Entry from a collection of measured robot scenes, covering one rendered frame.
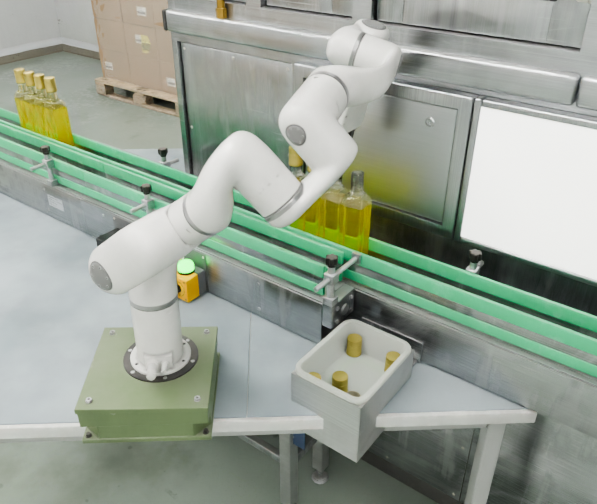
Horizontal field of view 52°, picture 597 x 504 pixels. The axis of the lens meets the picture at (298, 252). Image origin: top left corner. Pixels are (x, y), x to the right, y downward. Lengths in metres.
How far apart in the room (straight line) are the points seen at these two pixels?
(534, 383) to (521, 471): 0.53
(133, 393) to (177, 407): 0.10
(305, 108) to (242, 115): 0.82
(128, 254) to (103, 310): 0.65
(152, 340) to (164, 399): 0.12
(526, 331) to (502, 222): 0.25
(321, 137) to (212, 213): 0.21
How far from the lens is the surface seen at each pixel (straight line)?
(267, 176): 0.97
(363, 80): 1.11
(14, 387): 1.52
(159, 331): 1.25
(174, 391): 1.27
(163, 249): 1.03
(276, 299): 1.50
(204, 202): 0.98
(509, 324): 1.34
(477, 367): 1.40
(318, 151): 0.99
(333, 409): 1.29
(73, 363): 1.53
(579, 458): 1.75
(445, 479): 2.02
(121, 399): 1.28
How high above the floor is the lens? 1.71
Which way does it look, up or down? 31 degrees down
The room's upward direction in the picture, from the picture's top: straight up
